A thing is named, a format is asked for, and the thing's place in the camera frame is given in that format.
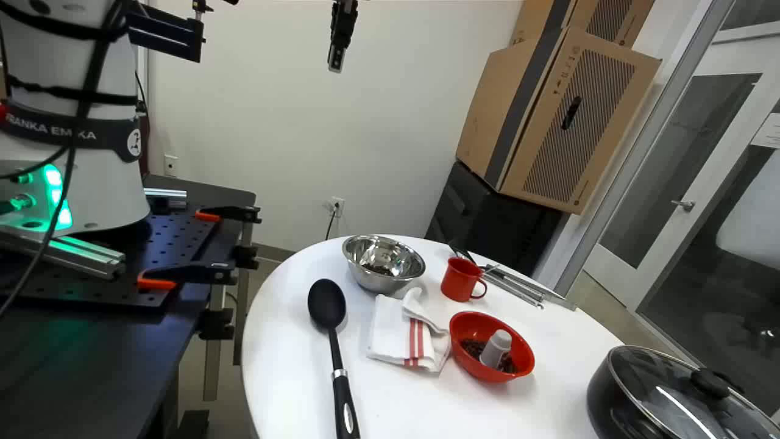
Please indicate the black orange clamp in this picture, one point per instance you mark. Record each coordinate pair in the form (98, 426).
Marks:
(238, 213)
(209, 274)

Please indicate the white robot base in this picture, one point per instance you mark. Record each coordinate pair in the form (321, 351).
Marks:
(73, 126)

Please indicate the black plastic ladle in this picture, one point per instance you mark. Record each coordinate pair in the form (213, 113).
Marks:
(327, 310)

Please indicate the metal bowl with coffee beans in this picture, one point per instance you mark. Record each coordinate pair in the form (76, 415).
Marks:
(381, 264)

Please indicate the cardboard box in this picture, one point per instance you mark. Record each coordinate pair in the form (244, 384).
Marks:
(554, 106)

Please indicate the red bowl with coffee beans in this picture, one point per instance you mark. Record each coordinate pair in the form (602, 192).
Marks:
(469, 335)

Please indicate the round white table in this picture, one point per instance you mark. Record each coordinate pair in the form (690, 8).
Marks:
(290, 365)

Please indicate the black drawer cabinet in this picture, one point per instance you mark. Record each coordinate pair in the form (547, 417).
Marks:
(489, 223)

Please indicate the black pot with glass lid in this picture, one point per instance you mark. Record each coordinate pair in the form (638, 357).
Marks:
(642, 392)

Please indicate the aluminium rail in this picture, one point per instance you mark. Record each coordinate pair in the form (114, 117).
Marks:
(70, 252)

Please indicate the metal tongs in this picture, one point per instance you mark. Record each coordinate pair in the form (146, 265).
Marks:
(516, 287)

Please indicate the red mug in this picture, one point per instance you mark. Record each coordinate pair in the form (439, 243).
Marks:
(464, 281)

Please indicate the white towel with red stripes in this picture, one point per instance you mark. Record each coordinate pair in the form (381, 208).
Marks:
(410, 329)

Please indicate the black camera on stand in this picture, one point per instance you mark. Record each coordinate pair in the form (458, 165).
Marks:
(164, 32)

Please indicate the black mounting table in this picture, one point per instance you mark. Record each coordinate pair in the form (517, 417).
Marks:
(96, 371)

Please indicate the small grey cup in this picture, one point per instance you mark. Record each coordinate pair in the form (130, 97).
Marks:
(497, 349)

